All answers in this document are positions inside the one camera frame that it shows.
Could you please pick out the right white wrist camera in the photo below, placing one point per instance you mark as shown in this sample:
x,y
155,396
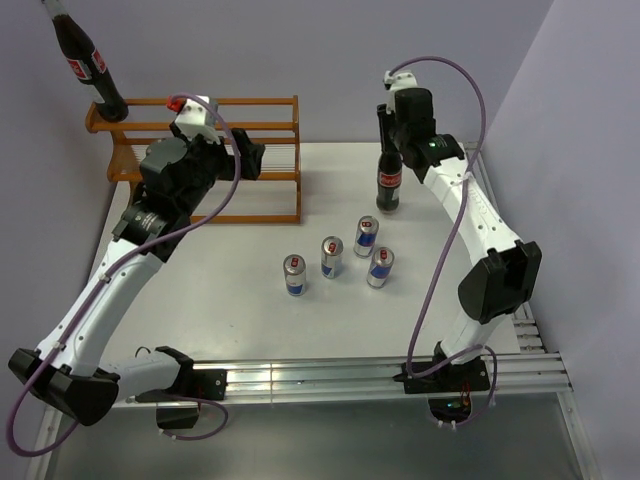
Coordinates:
x,y
399,80

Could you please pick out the aluminium rail frame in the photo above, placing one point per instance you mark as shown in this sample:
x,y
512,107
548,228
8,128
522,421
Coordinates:
x,y
310,385

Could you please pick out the energy drink can front right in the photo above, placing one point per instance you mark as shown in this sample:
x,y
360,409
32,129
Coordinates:
x,y
380,267

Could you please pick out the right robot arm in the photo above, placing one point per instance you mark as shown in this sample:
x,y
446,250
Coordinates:
x,y
504,268

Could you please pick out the energy drink can middle left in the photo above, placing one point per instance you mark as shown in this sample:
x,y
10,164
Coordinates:
x,y
331,257

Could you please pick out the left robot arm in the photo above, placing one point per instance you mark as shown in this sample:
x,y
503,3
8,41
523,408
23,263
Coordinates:
x,y
65,371

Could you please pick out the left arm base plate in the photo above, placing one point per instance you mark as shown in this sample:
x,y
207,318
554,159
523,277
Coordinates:
x,y
208,384

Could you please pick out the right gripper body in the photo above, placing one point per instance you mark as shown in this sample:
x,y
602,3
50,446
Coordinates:
x,y
392,135

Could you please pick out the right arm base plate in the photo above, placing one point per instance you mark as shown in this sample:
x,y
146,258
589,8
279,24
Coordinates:
x,y
470,377

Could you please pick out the wooden two-tier shelf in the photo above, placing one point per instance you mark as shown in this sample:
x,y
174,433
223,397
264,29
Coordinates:
x,y
171,166

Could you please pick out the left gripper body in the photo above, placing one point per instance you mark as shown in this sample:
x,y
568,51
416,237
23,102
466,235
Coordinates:
x,y
210,162

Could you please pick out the cola bottle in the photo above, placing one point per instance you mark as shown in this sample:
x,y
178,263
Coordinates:
x,y
86,63
388,180

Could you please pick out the energy drink can rear right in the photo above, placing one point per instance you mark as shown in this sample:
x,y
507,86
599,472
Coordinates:
x,y
366,234

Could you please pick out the energy drink can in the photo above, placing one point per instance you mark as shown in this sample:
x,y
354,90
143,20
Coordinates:
x,y
331,257
380,267
366,234
294,268

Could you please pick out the energy drink can far left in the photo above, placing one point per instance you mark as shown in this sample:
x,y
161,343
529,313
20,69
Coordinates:
x,y
294,268

